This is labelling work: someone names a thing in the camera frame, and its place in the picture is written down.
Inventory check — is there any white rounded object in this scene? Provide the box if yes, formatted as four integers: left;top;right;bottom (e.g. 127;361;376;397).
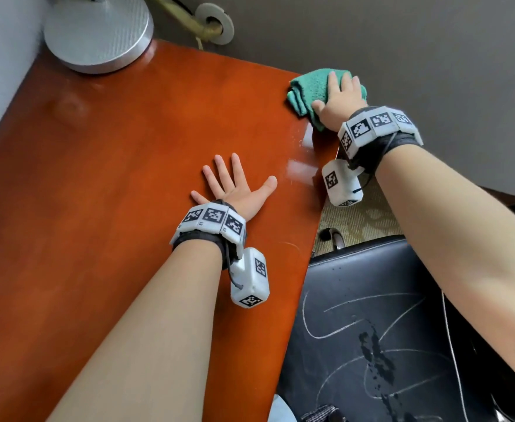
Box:
267;394;298;422

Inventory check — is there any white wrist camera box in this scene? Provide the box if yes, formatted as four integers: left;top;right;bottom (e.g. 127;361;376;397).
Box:
230;247;270;309
321;159;366;207

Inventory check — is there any left wrist marker band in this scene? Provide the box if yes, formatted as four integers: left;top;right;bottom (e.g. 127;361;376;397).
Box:
170;200;247;270

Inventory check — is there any thin white cable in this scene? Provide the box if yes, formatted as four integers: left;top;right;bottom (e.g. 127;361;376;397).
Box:
440;291;470;422

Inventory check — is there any green microfibre cloth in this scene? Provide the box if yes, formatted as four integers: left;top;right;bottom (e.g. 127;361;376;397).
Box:
287;68;368;132

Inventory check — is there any checkered dark fabric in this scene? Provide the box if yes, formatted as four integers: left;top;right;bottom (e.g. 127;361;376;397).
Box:
300;404;347;422

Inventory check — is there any person's left forearm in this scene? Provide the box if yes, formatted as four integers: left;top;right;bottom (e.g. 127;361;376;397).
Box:
47;239;223;422

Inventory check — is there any black leather chair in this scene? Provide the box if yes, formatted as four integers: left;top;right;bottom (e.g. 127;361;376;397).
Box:
277;235;515;422

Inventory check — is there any wrist marker band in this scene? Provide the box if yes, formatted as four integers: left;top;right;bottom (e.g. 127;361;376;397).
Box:
170;200;247;270
338;105;424;174

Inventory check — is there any brass lamp tube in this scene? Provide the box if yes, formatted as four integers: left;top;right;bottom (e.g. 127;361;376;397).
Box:
143;0;224;42

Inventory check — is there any white round wall grommet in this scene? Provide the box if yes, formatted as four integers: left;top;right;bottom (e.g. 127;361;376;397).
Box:
194;3;235;45

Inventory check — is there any silver round lamp base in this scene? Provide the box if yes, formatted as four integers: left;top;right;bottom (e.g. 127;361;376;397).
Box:
43;0;154;75

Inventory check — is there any person's left hand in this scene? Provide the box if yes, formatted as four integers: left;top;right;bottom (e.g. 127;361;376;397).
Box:
190;153;278;222

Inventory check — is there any right wrist marker band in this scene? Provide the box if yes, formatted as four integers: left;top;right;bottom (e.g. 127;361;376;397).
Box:
338;105;424;174

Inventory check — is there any person's right hand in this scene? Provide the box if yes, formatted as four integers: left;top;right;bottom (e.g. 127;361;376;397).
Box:
311;71;368;132

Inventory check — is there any black chair caster wheel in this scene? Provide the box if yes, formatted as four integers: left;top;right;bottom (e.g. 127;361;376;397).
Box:
318;227;346;252

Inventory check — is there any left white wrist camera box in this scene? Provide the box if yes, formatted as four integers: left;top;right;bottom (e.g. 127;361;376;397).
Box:
230;247;270;309

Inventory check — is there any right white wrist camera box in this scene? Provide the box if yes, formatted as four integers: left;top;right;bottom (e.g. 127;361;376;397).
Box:
321;159;366;207

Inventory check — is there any person's right forearm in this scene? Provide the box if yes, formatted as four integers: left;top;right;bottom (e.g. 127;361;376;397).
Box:
375;144;515;387

